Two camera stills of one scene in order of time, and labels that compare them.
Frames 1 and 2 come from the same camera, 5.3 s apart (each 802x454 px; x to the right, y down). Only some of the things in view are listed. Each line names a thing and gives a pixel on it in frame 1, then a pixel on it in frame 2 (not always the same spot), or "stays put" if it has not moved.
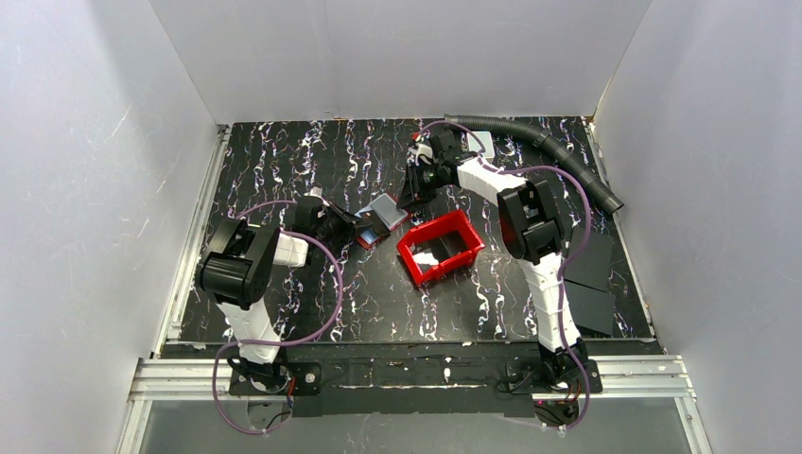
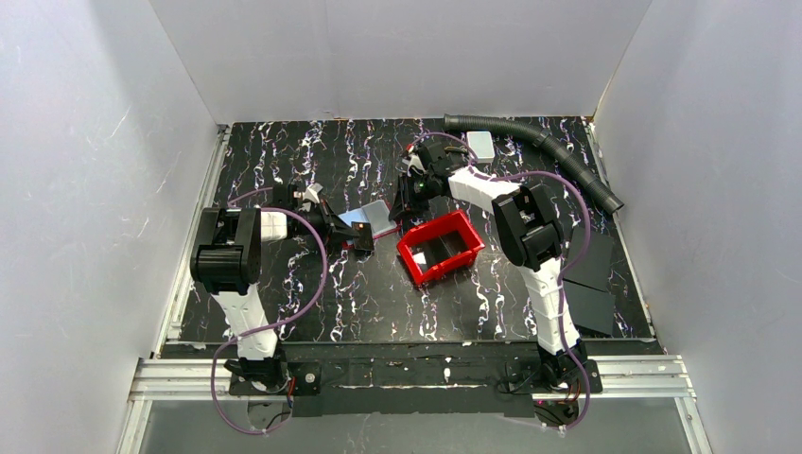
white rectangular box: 487,141 stays put
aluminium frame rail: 179,375 stays put
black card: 378,228 → 362,235
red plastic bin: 455,221 stays put
